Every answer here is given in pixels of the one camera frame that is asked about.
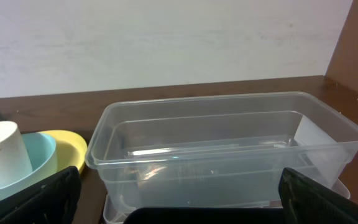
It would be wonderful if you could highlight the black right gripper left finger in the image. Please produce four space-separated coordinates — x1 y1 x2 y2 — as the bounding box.
0 166 81 224

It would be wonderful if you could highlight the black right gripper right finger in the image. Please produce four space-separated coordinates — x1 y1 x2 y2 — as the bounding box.
278 167 358 224

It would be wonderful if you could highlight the white cup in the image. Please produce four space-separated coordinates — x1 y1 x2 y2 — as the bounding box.
0 121 32 188

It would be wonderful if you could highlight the light blue bowl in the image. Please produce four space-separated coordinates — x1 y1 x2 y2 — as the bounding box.
0 133 57 201

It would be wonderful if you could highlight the yellow plate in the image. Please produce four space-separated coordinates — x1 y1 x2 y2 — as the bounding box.
39 130 87 172

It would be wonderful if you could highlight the clear plastic bin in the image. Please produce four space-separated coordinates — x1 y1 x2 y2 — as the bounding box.
85 92 358 213

